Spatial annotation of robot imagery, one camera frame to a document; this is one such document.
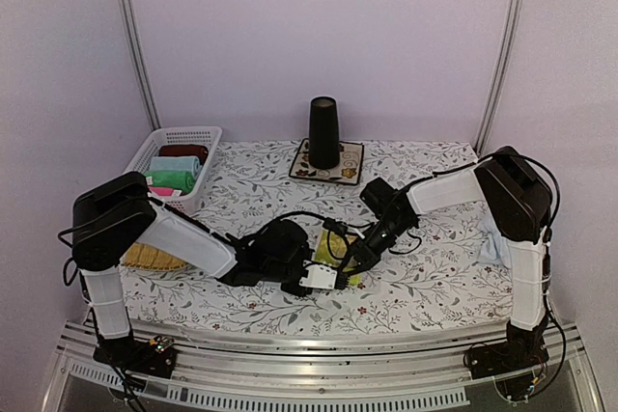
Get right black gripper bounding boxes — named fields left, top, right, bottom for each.
left=338, top=215, right=415, bottom=277

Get yellow-green patterned towel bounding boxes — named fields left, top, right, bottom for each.
left=312, top=229, right=364, bottom=288

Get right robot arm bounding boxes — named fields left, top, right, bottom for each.
left=339, top=146, right=559, bottom=370

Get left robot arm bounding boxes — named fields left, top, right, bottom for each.
left=66, top=172, right=311, bottom=368

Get floral square coaster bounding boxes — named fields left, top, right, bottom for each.
left=288, top=137, right=365, bottom=186

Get green rolled towel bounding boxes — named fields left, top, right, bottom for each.
left=144, top=171, right=195, bottom=193

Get black tall cup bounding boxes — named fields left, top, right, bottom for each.
left=308, top=96, right=340, bottom=170

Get dark red rolled towel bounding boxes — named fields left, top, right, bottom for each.
left=158, top=144, right=209, bottom=164

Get pink rolled towel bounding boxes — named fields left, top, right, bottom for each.
left=149, top=186, right=184, bottom=198

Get light blue towel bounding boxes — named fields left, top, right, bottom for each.
left=477, top=216, right=503, bottom=265

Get white plastic basket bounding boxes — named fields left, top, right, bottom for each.
left=125, top=126, right=222, bottom=215

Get woven bamboo tray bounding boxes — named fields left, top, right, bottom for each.
left=122, top=243, right=187, bottom=271

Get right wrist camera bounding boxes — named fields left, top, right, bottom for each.
left=323, top=218, right=348, bottom=236

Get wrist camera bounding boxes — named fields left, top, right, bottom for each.
left=323, top=218, right=348, bottom=236
left=298, top=263, right=349, bottom=289

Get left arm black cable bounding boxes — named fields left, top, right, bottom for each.
left=239, top=209, right=368, bottom=263

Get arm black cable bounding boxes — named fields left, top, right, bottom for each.
left=239, top=209, right=368, bottom=263
left=385, top=151, right=569, bottom=384

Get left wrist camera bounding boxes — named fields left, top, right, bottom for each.
left=298, top=263, right=349, bottom=289

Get aluminium front rail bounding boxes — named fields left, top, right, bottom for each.
left=41, top=319, right=604, bottom=412

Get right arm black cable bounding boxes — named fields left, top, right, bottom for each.
left=385, top=151, right=569, bottom=384

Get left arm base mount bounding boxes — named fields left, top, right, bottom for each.
left=93, top=334, right=178, bottom=379

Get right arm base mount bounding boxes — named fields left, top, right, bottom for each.
left=463, top=336, right=549, bottom=379

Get right aluminium post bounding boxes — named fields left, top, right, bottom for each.
left=473, top=0, right=524, bottom=154

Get aluminium post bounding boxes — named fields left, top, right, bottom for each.
left=118, top=0, right=162, bottom=130
left=473, top=0, right=524, bottom=154

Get left aluminium post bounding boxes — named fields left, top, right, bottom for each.
left=118, top=0, right=162, bottom=130

